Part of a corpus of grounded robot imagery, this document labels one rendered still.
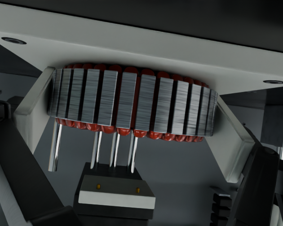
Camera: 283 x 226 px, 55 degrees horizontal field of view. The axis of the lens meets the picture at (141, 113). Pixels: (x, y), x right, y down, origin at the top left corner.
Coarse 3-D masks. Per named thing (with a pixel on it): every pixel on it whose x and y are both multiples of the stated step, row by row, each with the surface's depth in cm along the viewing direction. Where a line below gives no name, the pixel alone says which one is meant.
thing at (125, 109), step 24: (72, 72) 15; (96, 72) 14; (120, 72) 14; (144, 72) 14; (72, 96) 14; (96, 96) 14; (120, 96) 14; (144, 96) 14; (168, 96) 14; (192, 96) 15; (216, 96) 17; (72, 120) 14; (96, 120) 14; (120, 120) 14; (144, 120) 14; (168, 120) 14; (192, 120) 15
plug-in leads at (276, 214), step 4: (276, 208) 37; (272, 212) 37; (276, 212) 37; (272, 216) 37; (276, 216) 37; (280, 216) 34; (272, 220) 37; (276, 220) 37; (280, 220) 34; (272, 224) 37; (276, 224) 37; (280, 224) 34
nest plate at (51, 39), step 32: (0, 32) 11; (32, 32) 11; (64, 32) 11; (96, 32) 11; (128, 32) 12; (160, 32) 12; (32, 64) 19; (64, 64) 17; (96, 64) 15; (128, 64) 14; (160, 64) 13; (192, 64) 12; (224, 64) 12; (256, 64) 12
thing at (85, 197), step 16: (96, 144) 33; (112, 144) 33; (96, 160) 33; (112, 160) 33; (128, 160) 33; (96, 176) 26; (112, 176) 31; (128, 176) 32; (80, 192) 21; (96, 192) 21; (112, 192) 21; (128, 192) 22; (144, 192) 23; (80, 208) 23; (96, 208) 23; (112, 208) 23; (128, 208) 24; (144, 208) 22; (96, 224) 23; (112, 224) 24; (128, 224) 24; (144, 224) 24
